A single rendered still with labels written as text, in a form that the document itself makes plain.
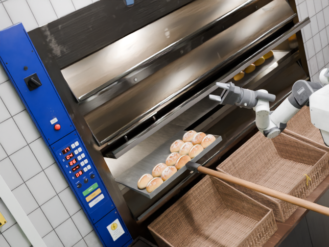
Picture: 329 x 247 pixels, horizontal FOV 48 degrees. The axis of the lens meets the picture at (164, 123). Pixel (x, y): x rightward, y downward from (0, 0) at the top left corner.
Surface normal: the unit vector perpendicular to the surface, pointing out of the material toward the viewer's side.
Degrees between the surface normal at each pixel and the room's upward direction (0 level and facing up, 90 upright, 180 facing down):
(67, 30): 90
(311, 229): 90
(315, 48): 90
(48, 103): 90
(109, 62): 70
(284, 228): 0
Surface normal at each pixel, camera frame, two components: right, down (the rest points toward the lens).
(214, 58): 0.45, -0.16
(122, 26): 0.60, 0.14
